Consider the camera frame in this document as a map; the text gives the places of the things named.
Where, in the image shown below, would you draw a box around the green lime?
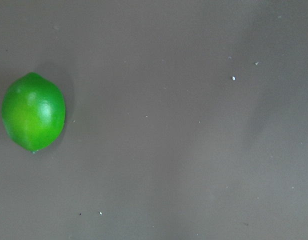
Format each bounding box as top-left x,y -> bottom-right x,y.
1,72 -> 66,152

